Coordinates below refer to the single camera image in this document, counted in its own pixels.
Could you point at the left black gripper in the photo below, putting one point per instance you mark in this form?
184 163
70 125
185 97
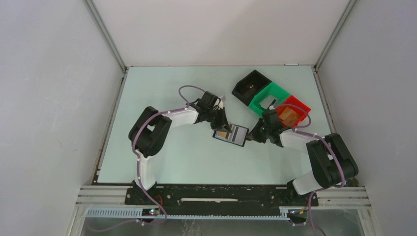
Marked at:
222 123

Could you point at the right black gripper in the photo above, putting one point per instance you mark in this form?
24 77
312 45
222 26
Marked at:
254 135

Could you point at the orange brown credit card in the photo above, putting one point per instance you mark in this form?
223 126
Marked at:
222 134

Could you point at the black card holder wallet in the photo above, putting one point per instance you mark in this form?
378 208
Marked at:
224 140

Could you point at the blue grey credit card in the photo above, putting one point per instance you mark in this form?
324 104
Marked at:
238 135

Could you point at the white card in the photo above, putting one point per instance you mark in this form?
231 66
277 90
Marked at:
270 100

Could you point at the black plastic bin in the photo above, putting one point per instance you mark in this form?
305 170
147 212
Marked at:
248 87

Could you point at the red plastic bin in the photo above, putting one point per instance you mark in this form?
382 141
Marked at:
296 105

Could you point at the green plastic bin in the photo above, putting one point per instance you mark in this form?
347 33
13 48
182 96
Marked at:
271 95

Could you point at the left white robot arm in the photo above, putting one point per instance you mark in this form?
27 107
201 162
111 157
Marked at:
149 133

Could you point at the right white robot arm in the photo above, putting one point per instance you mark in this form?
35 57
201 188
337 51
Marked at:
331 162

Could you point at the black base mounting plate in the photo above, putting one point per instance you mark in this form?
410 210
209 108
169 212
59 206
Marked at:
218 199

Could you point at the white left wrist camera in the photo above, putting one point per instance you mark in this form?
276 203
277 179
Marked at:
221 101

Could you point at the aluminium frame rail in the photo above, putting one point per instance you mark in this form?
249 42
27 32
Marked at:
108 201

